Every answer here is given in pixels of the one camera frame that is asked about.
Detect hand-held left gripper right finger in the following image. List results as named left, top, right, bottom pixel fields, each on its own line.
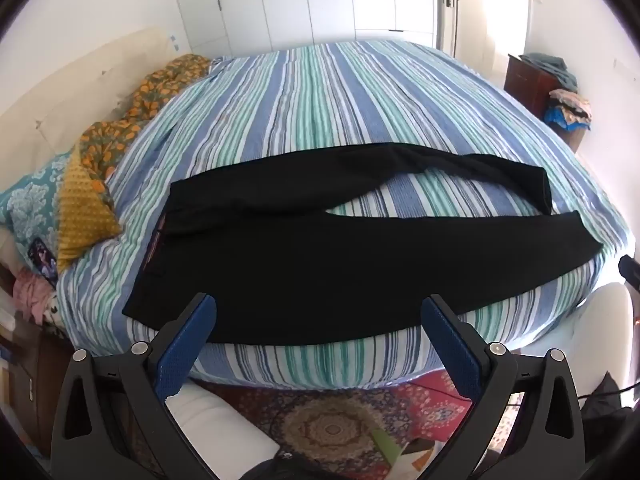
left=421, top=294, right=587, bottom=480

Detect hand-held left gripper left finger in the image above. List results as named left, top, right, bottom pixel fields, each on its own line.
left=50, top=292, right=241, bottom=480

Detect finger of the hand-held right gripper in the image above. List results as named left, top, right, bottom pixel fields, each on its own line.
left=618, top=255, right=640, bottom=292

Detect black pants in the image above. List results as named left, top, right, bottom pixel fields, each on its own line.
left=122, top=142, right=603, bottom=346

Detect white cushion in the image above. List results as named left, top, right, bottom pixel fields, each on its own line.
left=550, top=282, right=637, bottom=361

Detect white seat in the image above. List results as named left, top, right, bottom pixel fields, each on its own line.
left=165, top=385, right=281, bottom=480

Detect green white papers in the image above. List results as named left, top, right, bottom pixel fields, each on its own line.
left=370, top=427, right=446, bottom=480

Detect dark cloth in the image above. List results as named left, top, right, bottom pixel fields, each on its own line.
left=580, top=372, right=637, bottom=461

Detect red patterned rug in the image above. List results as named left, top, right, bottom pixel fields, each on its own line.
left=192, top=367, right=526, bottom=480

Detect wooden nightstand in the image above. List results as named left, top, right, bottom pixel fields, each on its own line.
left=0, top=260, right=76, bottom=461

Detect pink cloth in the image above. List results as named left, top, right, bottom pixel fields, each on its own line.
left=12, top=267, right=57, bottom=322

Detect dark printed pouch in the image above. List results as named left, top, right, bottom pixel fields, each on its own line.
left=27, top=240, right=59, bottom=279

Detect pile of mixed clothes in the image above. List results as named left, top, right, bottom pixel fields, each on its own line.
left=544, top=89, right=593, bottom=133

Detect yellow dotted pillow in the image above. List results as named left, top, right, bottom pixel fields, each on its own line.
left=56, top=147, right=123, bottom=273

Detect teal floral pillow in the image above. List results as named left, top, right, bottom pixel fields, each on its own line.
left=0, top=152, right=71, bottom=281

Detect dark wooden cabinet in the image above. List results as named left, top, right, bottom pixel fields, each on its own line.
left=504, top=54, right=556, bottom=121

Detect orange floral blanket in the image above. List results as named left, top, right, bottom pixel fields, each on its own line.
left=77, top=54, right=213, bottom=181

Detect striped bed sheet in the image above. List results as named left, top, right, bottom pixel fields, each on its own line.
left=55, top=40, right=631, bottom=393

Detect beige padded headboard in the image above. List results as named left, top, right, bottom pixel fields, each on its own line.
left=0, top=27, right=191, bottom=196

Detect white door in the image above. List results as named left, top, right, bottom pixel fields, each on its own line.
left=435, top=0, right=460, bottom=57

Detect white wardrobe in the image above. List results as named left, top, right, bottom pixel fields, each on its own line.
left=167, top=0, right=441, bottom=56

